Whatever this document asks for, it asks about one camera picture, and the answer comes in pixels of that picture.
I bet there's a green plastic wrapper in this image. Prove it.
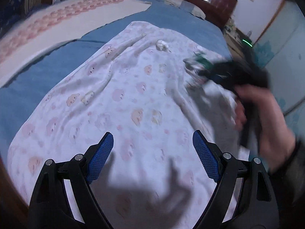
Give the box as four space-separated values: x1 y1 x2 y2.
183 51 214 86

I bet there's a white tissue ball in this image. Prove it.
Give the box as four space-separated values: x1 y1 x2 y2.
156 40 170 52

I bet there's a person's right hand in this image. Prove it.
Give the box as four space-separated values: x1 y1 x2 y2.
235 85 296 172

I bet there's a cream drawer nightstand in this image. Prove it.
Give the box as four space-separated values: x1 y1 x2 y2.
223 26 245 59

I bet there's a blue floral sliding wardrobe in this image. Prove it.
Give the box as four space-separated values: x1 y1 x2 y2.
254 1 304 136

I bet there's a white blue flat pillow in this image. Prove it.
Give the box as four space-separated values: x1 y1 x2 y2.
158 0 206 20

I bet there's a white pink patterned blanket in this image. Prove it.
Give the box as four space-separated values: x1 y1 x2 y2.
8 22 249 228

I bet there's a blue bed sheet mattress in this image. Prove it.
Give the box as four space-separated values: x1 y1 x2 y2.
1 0 231 162

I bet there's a pink patterned folded quilt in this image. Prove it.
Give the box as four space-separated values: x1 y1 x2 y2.
1 0 152 86

